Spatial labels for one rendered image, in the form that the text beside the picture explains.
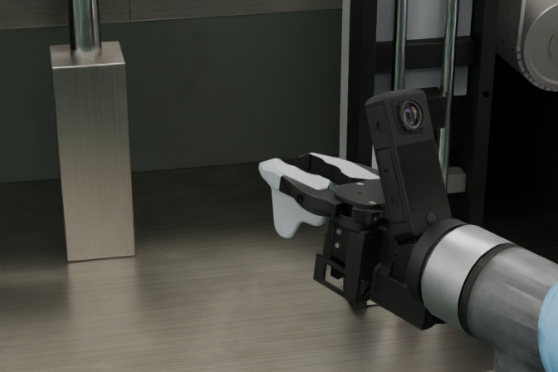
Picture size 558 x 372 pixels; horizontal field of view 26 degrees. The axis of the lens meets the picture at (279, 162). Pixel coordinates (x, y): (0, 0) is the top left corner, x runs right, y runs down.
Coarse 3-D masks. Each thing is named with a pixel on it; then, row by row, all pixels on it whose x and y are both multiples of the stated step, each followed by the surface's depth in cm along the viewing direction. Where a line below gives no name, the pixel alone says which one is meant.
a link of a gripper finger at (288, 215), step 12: (264, 168) 103; (276, 168) 102; (288, 168) 102; (276, 180) 101; (300, 180) 99; (312, 180) 99; (324, 180) 100; (276, 192) 102; (276, 204) 102; (288, 204) 101; (276, 216) 103; (288, 216) 102; (300, 216) 101; (312, 216) 100; (276, 228) 103; (288, 228) 102
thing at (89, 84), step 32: (96, 0) 149; (96, 32) 150; (64, 64) 149; (96, 64) 149; (64, 96) 149; (96, 96) 150; (64, 128) 151; (96, 128) 152; (128, 128) 153; (64, 160) 153; (96, 160) 154; (128, 160) 155; (64, 192) 154; (96, 192) 155; (128, 192) 156; (64, 224) 156; (96, 224) 157; (128, 224) 158; (96, 256) 159
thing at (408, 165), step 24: (384, 96) 92; (408, 96) 93; (384, 120) 92; (408, 120) 92; (384, 144) 92; (408, 144) 92; (432, 144) 94; (384, 168) 92; (408, 168) 92; (432, 168) 93; (384, 192) 93; (408, 192) 91; (432, 192) 93; (408, 216) 91; (432, 216) 92
